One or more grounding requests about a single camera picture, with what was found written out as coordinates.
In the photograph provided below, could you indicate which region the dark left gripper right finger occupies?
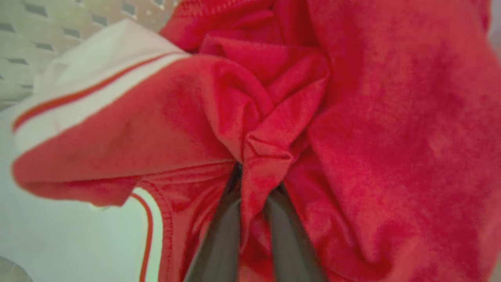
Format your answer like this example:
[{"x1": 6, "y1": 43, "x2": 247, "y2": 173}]
[{"x1": 266, "y1": 183, "x2": 326, "y2": 282}]

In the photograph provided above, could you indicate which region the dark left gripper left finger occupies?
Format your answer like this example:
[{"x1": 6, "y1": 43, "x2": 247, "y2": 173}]
[{"x1": 184, "y1": 164, "x2": 241, "y2": 282}]

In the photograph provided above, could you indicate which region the red garment with white trim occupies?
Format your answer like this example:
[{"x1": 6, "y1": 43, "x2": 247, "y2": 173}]
[{"x1": 11, "y1": 0, "x2": 501, "y2": 282}]

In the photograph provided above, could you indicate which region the white perforated laundry basket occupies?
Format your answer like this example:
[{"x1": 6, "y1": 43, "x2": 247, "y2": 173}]
[{"x1": 0, "y1": 0, "x2": 184, "y2": 114}]

